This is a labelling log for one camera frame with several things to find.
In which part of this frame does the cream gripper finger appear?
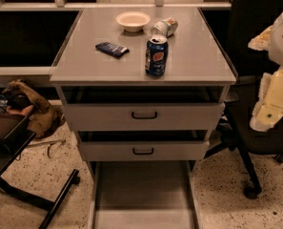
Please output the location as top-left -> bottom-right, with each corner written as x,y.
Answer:
250,66 -> 283,132
248,27 -> 272,51

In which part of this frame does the blue pepsi can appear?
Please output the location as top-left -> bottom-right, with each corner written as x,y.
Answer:
145,34 -> 169,77

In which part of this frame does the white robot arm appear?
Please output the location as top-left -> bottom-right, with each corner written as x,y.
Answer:
248,11 -> 283,132

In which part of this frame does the silver crushed can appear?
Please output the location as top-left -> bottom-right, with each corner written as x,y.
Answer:
151,17 -> 178,37

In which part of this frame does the grey drawer cabinet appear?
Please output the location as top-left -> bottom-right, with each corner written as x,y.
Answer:
49,6 -> 237,229

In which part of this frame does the bottom grey drawer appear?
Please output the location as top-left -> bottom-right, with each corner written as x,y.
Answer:
87,161 -> 200,229

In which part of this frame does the grey drawer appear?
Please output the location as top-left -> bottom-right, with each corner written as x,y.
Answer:
87,161 -> 200,229
62,86 -> 224,131
78,130 -> 209,161

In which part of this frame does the middle grey drawer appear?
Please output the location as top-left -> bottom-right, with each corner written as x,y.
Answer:
78,130 -> 209,161

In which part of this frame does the top grey drawer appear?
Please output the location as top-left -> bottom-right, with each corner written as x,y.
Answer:
62,86 -> 224,131

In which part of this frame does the black office chair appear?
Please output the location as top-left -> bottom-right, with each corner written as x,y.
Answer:
202,0 -> 283,199

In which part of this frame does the white bowl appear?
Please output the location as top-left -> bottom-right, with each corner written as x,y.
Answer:
116,11 -> 151,32

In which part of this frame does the blue snack bag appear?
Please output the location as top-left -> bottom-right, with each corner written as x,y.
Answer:
95,42 -> 130,58

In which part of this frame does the brown cloth bag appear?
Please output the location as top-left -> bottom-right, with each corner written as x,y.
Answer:
3,79 -> 62,138

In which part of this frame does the black side table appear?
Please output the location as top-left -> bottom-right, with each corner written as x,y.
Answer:
0,129 -> 81,229

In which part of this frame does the black box on table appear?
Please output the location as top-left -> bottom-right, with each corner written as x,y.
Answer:
0,114 -> 29,154

